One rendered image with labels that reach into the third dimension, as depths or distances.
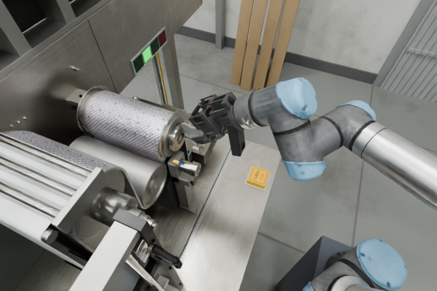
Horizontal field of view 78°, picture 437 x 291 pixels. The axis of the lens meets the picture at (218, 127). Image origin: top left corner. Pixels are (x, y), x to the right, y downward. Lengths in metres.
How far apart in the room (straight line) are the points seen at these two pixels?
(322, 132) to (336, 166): 1.78
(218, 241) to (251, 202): 0.18
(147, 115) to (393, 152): 0.54
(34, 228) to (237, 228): 0.66
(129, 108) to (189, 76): 2.13
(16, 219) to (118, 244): 0.17
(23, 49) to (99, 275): 0.54
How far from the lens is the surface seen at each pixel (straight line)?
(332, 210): 2.13
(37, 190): 0.53
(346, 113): 0.60
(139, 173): 0.72
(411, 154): 0.56
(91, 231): 0.61
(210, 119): 0.60
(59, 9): 0.84
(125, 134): 0.75
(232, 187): 1.05
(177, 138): 0.72
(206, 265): 0.96
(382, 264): 0.82
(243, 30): 2.54
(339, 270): 0.80
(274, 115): 0.51
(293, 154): 0.53
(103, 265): 0.43
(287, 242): 1.96
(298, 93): 0.48
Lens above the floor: 1.84
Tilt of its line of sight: 51 degrees down
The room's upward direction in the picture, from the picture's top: straight up
